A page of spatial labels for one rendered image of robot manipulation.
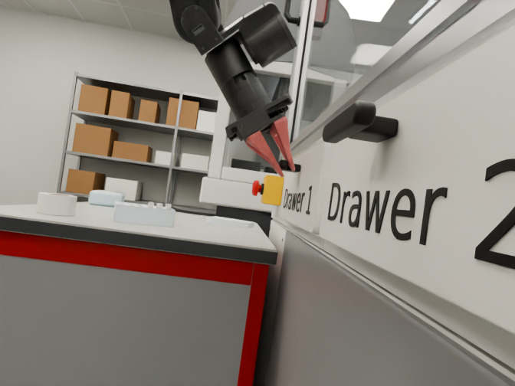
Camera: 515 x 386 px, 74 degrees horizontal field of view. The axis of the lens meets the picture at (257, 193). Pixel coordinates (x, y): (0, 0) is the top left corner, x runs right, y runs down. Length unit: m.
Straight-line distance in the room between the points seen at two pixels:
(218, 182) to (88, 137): 3.28
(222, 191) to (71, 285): 0.75
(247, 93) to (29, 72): 4.99
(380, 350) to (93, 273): 0.55
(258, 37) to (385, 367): 0.41
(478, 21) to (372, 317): 0.20
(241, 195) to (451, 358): 1.18
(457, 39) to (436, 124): 0.06
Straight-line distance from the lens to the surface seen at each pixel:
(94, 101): 4.55
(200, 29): 0.49
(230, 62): 0.51
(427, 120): 0.20
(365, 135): 0.23
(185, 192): 4.66
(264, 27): 0.50
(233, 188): 1.33
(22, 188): 5.23
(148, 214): 0.77
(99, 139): 4.46
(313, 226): 0.40
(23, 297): 0.77
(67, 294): 0.74
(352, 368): 0.32
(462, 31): 0.23
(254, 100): 0.49
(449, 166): 0.18
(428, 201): 0.19
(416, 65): 0.27
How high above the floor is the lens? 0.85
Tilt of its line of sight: 1 degrees up
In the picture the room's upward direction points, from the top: 8 degrees clockwise
